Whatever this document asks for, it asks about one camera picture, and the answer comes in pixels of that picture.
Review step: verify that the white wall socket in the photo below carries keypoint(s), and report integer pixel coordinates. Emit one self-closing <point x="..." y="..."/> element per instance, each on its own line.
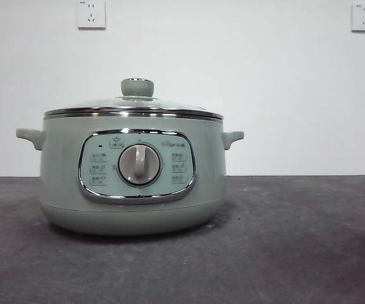
<point x="364" y="17"/>
<point x="91" y="15"/>

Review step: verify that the pale green electric cooking pot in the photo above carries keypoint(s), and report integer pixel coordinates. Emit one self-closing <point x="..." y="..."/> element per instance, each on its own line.
<point x="62" y="164"/>

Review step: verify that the glass lid with green knob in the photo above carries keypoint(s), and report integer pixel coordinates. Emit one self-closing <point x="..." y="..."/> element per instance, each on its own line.
<point x="137" y="88"/>

